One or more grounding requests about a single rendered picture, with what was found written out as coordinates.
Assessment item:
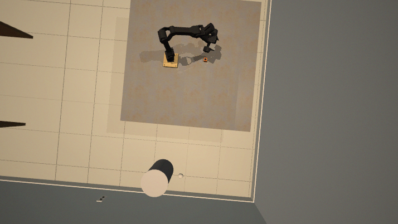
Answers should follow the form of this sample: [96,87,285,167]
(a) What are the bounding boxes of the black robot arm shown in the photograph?
[158,23,217,62]

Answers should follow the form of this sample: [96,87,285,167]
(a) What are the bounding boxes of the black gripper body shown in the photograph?
[203,29,218,53]

